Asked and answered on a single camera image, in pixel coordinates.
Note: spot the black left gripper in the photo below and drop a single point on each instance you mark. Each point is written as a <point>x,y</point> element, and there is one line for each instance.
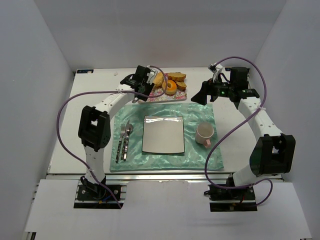
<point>143,88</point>

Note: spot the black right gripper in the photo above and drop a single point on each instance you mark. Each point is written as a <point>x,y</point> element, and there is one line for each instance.
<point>211,90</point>

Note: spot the long yellow bread loaf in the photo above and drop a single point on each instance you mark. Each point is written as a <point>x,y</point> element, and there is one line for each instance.
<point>158,80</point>

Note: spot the metal serving tongs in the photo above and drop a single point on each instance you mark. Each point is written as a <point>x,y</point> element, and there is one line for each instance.
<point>135,100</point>

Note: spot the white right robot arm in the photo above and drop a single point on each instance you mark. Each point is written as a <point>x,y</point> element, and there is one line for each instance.
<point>274,150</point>

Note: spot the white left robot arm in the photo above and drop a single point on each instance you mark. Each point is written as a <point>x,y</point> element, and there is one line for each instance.
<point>95,122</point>

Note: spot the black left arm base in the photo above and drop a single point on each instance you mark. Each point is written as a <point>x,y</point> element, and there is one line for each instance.
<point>93,196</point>

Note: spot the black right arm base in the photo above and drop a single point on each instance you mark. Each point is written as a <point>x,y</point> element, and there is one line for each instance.
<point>231,200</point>

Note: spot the lower brown bread slice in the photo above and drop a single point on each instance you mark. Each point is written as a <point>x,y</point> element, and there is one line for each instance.
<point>181,85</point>

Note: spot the brown bread slice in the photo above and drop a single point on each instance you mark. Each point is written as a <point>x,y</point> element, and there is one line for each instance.
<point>176,76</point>
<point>181,85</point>

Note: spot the upper brown bread slice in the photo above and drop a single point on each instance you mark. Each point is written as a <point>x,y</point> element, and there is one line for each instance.
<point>176,76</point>

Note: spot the floral rectangular tray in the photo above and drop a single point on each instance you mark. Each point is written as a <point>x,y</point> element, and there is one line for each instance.
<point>178,96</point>

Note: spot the pink mug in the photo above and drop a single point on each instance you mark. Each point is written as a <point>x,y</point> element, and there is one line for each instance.
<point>204,133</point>

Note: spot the blue label sticker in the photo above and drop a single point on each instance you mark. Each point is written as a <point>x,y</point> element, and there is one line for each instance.
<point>84,71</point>

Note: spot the square white plate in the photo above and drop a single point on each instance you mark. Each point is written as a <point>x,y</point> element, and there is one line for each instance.
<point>163,135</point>

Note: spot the green satin placemat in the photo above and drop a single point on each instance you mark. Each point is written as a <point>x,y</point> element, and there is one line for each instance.
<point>192,159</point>

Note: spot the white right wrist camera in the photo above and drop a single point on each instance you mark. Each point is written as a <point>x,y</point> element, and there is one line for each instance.
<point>216,69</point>

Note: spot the orange ring donut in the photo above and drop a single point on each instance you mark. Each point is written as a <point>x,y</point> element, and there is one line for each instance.
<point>169,87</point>

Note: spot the spoon with patterned handle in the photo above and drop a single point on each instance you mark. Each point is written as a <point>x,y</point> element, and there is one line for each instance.
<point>128,131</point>

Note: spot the fork with patterned handle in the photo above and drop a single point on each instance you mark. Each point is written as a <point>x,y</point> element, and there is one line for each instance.
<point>122,133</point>

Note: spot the aluminium frame rail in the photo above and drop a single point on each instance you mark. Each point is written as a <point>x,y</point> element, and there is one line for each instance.
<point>119,181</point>

